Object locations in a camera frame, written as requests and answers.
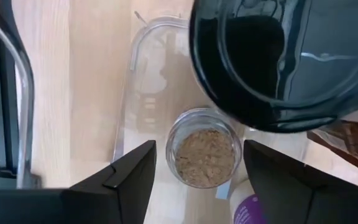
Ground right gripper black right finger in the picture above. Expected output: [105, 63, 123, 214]
[243, 139, 316, 224]

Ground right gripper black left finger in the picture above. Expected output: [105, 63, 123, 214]
[69, 139, 157, 224]

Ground purple label spice jar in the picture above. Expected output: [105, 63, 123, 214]
[228, 179, 269, 224]

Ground small clear saffron jar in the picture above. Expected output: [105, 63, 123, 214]
[165, 107, 244, 190]

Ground brown label spice jar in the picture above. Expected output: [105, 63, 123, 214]
[306, 119, 358, 181]

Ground orange label spice jar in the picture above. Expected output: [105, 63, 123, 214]
[188, 0, 358, 134]

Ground clear plastic bin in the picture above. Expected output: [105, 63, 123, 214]
[112, 15, 358, 224]

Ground black metal table frame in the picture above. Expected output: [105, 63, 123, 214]
[0, 0, 42, 190]

